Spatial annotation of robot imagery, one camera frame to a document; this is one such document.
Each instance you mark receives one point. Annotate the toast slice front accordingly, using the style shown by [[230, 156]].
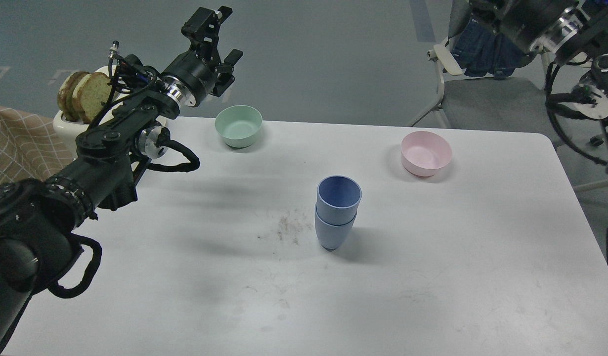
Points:
[[90, 95]]

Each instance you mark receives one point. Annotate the grey office chair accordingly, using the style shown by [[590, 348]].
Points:
[[514, 104]]

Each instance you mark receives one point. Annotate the pink bowl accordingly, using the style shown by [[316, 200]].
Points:
[[425, 153]]

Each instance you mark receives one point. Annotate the beige checkered cloth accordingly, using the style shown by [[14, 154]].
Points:
[[30, 147]]

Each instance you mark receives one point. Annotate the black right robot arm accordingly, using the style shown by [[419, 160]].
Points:
[[576, 86]]

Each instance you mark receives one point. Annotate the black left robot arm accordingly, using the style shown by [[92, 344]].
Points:
[[38, 248]]

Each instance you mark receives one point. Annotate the blue denim jacket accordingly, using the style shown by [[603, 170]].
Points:
[[480, 52]]

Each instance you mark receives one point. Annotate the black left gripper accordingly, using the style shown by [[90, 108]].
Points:
[[199, 72]]

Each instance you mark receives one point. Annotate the green bowl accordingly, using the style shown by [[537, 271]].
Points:
[[239, 126]]

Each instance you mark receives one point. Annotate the blue cup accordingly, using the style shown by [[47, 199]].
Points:
[[338, 199], [330, 236]]

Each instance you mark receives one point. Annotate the toast slice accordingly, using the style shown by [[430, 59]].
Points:
[[90, 95], [65, 95]]

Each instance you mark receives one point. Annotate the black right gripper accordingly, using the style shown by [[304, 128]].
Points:
[[532, 25]]

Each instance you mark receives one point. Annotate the cream toaster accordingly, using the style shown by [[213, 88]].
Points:
[[67, 131]]

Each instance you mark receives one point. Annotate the toast slice back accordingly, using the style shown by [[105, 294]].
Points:
[[65, 95]]

